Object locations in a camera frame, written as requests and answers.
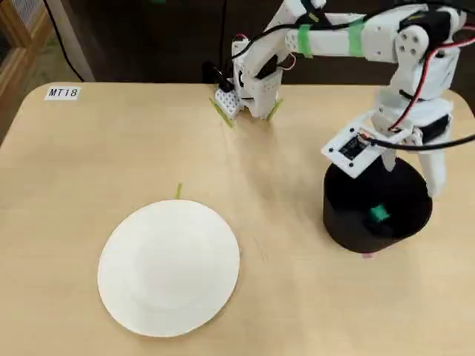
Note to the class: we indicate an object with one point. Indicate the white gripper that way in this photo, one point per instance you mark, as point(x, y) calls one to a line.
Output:
point(433, 163)

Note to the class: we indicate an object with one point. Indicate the green cube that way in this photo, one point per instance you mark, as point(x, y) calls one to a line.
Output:
point(378, 213)

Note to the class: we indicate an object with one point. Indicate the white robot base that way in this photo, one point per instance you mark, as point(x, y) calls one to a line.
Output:
point(259, 92)

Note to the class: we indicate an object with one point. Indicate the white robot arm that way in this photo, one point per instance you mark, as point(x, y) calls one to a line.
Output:
point(334, 39)

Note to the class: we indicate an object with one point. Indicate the black round bin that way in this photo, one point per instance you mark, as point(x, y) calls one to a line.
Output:
point(345, 230)

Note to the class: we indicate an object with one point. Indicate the green tape band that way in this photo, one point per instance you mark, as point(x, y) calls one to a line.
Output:
point(357, 37)
point(306, 41)

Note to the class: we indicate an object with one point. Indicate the green tape strip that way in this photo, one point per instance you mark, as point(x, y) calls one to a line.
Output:
point(275, 109)
point(179, 191)
point(227, 120)

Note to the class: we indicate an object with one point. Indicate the white perforated block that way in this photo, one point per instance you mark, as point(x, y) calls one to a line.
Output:
point(228, 102)

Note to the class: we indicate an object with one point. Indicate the black table clamp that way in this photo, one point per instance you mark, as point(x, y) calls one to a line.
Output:
point(218, 76)

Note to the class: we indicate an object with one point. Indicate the white paper plate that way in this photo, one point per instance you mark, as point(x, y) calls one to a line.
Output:
point(167, 267)

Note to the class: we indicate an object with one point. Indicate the white MT18 label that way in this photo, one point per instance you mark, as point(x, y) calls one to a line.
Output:
point(62, 92)

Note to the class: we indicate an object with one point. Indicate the wooden shelf unit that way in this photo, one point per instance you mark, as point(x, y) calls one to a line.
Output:
point(22, 41)

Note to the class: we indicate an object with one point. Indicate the white wrist camera board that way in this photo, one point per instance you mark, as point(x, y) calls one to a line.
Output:
point(349, 152)

